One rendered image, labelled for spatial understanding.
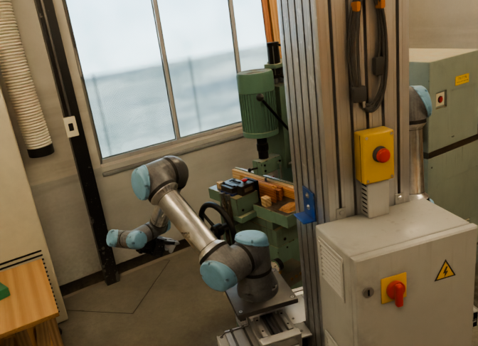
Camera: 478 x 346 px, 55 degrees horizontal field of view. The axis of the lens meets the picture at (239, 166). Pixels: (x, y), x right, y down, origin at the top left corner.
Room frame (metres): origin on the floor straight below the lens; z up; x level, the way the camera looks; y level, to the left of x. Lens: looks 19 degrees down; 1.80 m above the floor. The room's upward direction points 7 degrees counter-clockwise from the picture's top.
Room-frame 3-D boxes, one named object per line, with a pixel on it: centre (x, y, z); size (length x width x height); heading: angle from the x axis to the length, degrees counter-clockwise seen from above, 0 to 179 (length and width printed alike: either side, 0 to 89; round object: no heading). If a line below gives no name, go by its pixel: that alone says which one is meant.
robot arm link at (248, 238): (1.44, -0.01, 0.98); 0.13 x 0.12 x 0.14; 135
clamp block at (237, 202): (2.07, 0.02, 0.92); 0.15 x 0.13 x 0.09; 37
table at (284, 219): (2.12, -0.05, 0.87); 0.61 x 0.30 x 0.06; 37
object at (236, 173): (2.20, -0.15, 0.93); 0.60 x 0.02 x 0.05; 37
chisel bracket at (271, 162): (2.20, -0.15, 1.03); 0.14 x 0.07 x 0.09; 127
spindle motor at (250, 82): (2.19, -0.13, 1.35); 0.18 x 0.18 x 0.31
